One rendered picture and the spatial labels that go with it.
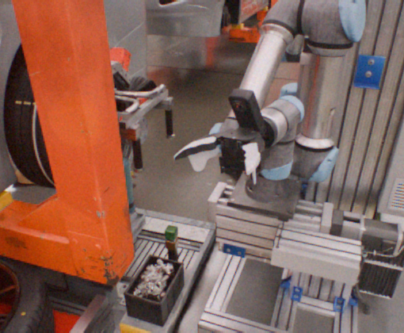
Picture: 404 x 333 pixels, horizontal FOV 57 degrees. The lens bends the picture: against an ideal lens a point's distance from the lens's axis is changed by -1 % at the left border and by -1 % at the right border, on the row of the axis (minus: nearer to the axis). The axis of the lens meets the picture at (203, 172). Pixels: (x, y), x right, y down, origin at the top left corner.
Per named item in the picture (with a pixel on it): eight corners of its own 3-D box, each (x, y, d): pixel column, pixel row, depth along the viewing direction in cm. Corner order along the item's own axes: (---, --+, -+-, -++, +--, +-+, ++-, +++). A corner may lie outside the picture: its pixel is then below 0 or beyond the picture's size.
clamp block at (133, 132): (122, 132, 153) (120, 120, 150) (142, 135, 150) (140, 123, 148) (116, 137, 149) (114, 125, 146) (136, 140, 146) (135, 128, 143)
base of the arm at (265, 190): (291, 183, 135) (295, 159, 129) (283, 206, 122) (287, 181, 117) (250, 176, 139) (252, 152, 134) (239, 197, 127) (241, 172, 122)
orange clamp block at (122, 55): (113, 70, 177) (117, 52, 178) (128, 72, 175) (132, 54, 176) (106, 65, 171) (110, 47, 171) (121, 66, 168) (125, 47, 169)
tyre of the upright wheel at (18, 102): (88, 178, 215) (99, 62, 206) (124, 185, 209) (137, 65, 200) (-4, 195, 152) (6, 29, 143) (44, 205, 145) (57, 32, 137)
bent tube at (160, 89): (129, 86, 179) (127, 65, 174) (165, 90, 174) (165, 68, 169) (110, 98, 165) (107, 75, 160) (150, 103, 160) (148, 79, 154)
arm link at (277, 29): (269, -25, 99) (199, 142, 94) (309, -23, 93) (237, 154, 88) (280, 4, 109) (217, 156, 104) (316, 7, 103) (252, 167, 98)
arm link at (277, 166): (256, 159, 99) (259, 121, 94) (295, 172, 94) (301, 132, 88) (241, 172, 94) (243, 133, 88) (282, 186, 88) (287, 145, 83)
